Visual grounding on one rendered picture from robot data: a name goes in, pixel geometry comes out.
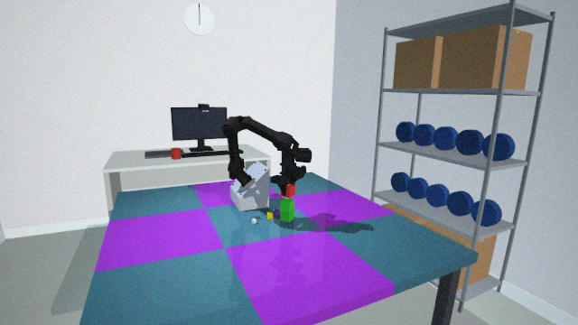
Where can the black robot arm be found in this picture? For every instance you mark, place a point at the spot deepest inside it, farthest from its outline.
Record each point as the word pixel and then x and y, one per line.
pixel 281 140

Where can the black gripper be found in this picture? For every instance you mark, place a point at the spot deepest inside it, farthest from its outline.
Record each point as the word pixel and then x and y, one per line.
pixel 282 181

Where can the red block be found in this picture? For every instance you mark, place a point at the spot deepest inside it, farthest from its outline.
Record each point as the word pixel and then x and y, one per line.
pixel 290 191

